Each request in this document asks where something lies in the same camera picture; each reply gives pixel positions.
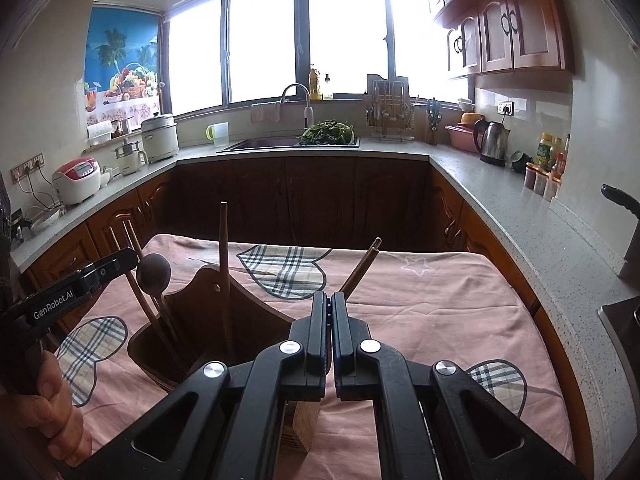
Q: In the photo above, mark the green label oil bottle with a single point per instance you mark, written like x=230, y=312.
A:
x=545, y=150

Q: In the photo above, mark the white and red rice cooker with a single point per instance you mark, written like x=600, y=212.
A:
x=75, y=180

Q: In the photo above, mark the green leafy vegetables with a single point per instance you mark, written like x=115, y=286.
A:
x=327, y=131

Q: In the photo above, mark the steel electric kettle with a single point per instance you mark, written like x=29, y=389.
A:
x=492, y=142

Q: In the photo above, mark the yellow oil bottle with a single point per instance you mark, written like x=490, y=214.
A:
x=315, y=85

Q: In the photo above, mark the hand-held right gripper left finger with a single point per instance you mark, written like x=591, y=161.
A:
x=317, y=330

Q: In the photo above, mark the long metal spoon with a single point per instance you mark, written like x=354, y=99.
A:
x=152, y=270

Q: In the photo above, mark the pink printed tablecloth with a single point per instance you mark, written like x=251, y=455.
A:
x=425, y=310

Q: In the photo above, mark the small white electric pot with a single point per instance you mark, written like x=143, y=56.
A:
x=129, y=157

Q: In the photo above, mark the curved metal faucet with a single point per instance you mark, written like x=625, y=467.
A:
x=307, y=110

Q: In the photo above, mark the pink rag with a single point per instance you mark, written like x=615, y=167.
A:
x=265, y=112

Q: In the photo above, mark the gas stove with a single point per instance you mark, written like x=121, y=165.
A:
x=622, y=325

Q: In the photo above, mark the small dark-capped bottle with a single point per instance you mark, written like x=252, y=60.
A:
x=327, y=89

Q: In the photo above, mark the fruit wall poster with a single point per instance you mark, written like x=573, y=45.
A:
x=120, y=60

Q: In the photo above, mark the grey kitchen countertop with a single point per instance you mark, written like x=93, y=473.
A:
x=550, y=250

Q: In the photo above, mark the paper towel roll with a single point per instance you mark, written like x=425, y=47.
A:
x=99, y=132

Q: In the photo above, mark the long wooden stick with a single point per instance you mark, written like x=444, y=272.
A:
x=225, y=260

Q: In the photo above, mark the wooden upper cabinets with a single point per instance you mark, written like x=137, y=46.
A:
x=520, y=20

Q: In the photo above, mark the orange bowl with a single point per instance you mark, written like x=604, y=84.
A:
x=471, y=119

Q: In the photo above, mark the red sauce bottle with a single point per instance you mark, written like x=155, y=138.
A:
x=559, y=167

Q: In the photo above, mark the large white cooker pot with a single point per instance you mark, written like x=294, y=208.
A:
x=160, y=137

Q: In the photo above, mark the spice jar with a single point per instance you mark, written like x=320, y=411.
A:
x=529, y=178
x=551, y=190
x=540, y=183

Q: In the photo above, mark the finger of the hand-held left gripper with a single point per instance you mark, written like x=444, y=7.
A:
x=117, y=262

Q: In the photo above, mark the wall outlet strip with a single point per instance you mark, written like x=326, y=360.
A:
x=27, y=166

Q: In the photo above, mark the kitchen window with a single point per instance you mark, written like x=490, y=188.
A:
x=345, y=35

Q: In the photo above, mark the pink plastic basin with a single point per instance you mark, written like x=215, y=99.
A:
x=462, y=139

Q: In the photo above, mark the knife block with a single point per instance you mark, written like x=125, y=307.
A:
x=433, y=122

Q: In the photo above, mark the kitchen sink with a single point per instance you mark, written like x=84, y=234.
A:
x=270, y=145

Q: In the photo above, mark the glass pot lid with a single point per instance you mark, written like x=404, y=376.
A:
x=45, y=217

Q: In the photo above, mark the green cup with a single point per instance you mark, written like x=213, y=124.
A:
x=521, y=161

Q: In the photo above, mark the red patterned wooden chopstick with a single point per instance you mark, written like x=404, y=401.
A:
x=116, y=241
x=131, y=234

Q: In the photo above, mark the wooden base cabinets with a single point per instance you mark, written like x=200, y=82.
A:
x=310, y=200

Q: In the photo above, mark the person's left hand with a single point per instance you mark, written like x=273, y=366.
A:
x=60, y=410

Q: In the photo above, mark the wooden utensil holder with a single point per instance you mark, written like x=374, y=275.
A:
x=240, y=310

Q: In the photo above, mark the white wall outlet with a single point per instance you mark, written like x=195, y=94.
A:
x=505, y=107

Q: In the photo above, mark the metal dish rack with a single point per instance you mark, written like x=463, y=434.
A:
x=390, y=107

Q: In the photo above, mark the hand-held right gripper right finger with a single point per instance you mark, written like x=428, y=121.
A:
x=342, y=330

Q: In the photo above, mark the yellow-capped oil bottle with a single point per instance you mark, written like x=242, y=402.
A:
x=556, y=150

